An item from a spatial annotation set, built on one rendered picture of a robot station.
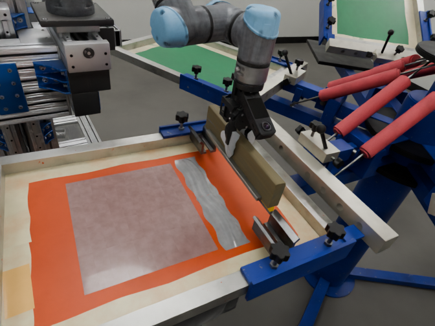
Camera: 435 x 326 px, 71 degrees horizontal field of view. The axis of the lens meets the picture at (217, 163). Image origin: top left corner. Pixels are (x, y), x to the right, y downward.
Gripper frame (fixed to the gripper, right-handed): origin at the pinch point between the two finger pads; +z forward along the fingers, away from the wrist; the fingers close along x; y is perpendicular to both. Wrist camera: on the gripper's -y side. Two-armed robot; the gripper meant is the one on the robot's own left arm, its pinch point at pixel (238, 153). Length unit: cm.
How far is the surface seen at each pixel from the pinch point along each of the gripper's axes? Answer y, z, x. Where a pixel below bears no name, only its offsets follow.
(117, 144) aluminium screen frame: 26.1, 10.2, 26.4
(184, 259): -16.8, 13.4, 21.1
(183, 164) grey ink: 14.3, 13.0, 9.1
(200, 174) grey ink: 8.2, 12.8, 5.9
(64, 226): 1.7, 13.6, 44.3
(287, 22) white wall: 380, 76, -325
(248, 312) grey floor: -3, 109, -28
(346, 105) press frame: 24, 7, -69
